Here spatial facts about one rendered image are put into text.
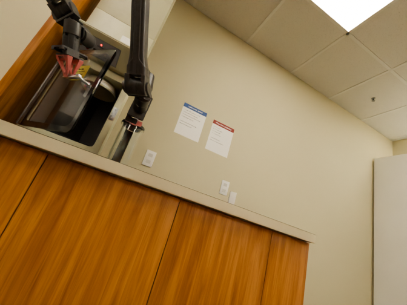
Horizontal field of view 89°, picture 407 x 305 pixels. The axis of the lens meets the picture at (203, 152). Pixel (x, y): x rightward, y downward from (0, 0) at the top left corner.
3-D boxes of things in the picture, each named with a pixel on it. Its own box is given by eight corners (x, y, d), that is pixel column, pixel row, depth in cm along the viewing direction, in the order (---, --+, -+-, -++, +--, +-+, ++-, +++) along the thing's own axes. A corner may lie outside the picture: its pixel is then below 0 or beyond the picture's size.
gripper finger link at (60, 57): (53, 74, 77) (55, 49, 76) (71, 80, 84) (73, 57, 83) (65, 75, 75) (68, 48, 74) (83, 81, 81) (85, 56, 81)
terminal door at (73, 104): (19, 124, 84) (68, 51, 97) (70, 134, 73) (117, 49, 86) (16, 123, 83) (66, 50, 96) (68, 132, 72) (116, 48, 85)
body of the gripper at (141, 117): (151, 101, 89) (154, 94, 82) (142, 121, 86) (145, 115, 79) (136, 94, 87) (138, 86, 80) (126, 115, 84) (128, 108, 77)
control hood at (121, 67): (66, 48, 98) (77, 33, 101) (133, 81, 108) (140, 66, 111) (62, 30, 88) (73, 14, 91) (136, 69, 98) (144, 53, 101)
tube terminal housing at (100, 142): (29, 148, 105) (97, 39, 130) (95, 171, 115) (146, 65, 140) (8, 135, 82) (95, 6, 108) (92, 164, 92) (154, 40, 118)
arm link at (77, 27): (60, 14, 75) (74, 16, 74) (74, 25, 82) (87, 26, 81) (58, 34, 75) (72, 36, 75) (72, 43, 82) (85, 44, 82)
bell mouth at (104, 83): (82, 92, 114) (87, 84, 116) (114, 106, 120) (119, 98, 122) (79, 74, 99) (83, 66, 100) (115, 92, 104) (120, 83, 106)
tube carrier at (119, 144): (104, 165, 94) (123, 125, 101) (127, 173, 96) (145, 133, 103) (99, 160, 84) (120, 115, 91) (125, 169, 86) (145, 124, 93)
